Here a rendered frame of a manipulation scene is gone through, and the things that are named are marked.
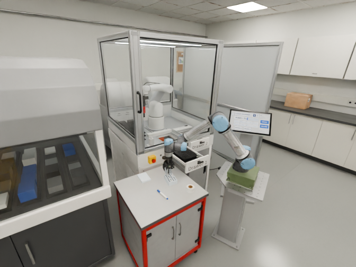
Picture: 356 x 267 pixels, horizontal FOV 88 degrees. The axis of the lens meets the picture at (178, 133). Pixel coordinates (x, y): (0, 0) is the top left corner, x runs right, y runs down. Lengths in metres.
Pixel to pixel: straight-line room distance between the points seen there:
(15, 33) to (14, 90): 3.41
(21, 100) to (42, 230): 0.91
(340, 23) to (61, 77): 4.66
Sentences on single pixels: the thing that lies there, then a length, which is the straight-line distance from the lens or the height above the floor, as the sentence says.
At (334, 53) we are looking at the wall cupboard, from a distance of 4.53.
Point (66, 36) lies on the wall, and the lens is 4.71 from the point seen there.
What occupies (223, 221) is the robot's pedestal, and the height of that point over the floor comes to 0.23.
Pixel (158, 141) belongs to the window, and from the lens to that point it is 1.85.
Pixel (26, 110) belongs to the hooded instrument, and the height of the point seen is 1.54.
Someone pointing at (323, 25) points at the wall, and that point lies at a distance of 5.03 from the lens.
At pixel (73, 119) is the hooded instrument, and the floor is 1.45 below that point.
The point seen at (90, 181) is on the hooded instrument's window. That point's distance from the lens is 1.47.
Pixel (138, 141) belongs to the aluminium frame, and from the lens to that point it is 1.73.
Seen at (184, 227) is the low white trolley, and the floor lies 0.48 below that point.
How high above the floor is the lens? 1.81
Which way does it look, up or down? 22 degrees down
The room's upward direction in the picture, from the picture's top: 2 degrees clockwise
